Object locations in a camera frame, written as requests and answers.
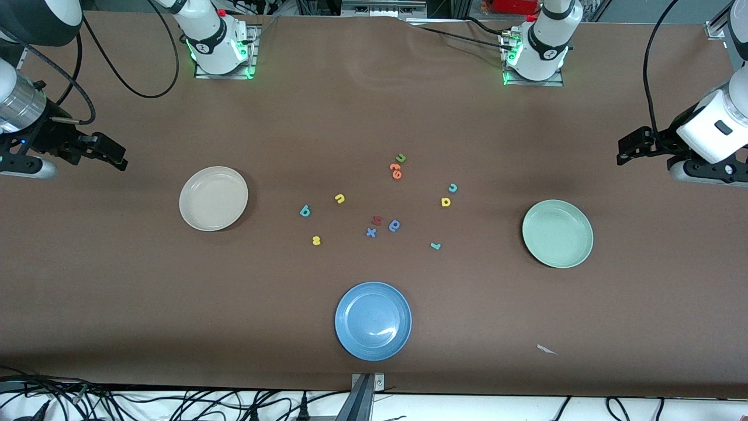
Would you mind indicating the red box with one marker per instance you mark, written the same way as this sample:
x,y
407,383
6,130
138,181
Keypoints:
x,y
514,6

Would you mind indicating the blue plate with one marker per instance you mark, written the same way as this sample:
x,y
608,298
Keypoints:
x,y
373,321

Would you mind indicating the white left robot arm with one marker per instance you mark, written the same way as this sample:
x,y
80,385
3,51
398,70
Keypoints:
x,y
546,49

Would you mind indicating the light green plate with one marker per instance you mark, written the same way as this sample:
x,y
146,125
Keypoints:
x,y
557,234

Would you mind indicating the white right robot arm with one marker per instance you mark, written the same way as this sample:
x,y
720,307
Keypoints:
x,y
213,44

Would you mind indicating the aluminium frame rail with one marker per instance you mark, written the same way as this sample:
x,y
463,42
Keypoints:
x,y
714,29

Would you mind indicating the brown table cover sheet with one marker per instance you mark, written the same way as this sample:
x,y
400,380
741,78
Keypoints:
x,y
117,292

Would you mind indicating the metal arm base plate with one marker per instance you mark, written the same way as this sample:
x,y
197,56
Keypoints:
x,y
534,83
225,76

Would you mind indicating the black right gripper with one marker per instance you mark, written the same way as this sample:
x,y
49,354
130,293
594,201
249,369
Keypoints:
x,y
51,138

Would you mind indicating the beige brown plate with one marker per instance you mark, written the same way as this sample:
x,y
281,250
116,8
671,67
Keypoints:
x,y
213,199

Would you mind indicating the blue letter a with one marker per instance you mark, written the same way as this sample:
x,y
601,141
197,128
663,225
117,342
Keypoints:
x,y
395,225

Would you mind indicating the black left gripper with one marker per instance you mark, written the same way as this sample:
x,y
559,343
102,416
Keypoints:
x,y
664,142

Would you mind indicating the dark aluminium post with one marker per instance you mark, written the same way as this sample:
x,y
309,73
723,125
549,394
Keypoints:
x,y
357,403

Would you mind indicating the grey device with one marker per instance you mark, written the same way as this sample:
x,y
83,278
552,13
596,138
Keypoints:
x,y
383,7

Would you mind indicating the white paper scrap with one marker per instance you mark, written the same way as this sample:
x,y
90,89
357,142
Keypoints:
x,y
545,349

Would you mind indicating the silver metal bracket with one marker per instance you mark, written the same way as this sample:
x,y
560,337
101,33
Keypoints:
x,y
378,382

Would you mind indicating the orange letter pair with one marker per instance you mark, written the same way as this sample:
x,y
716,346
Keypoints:
x,y
396,171

